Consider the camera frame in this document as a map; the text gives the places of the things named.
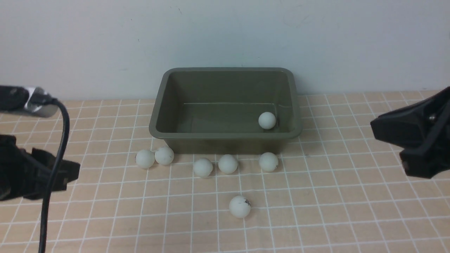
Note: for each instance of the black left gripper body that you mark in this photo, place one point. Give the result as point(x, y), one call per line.
point(23, 174)

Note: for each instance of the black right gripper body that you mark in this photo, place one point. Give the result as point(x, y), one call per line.
point(422, 130)

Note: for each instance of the white ball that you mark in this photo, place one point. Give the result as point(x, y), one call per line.
point(268, 162)
point(202, 167)
point(164, 155)
point(267, 120)
point(227, 164)
point(145, 159)

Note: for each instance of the white ball front marked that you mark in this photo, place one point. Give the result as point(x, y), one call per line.
point(240, 206)

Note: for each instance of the peach grid tablecloth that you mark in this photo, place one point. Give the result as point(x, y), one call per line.
point(336, 189)

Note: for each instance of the green plastic bin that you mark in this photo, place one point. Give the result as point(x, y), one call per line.
point(215, 110)

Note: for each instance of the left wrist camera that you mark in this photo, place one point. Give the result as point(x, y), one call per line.
point(26, 101)

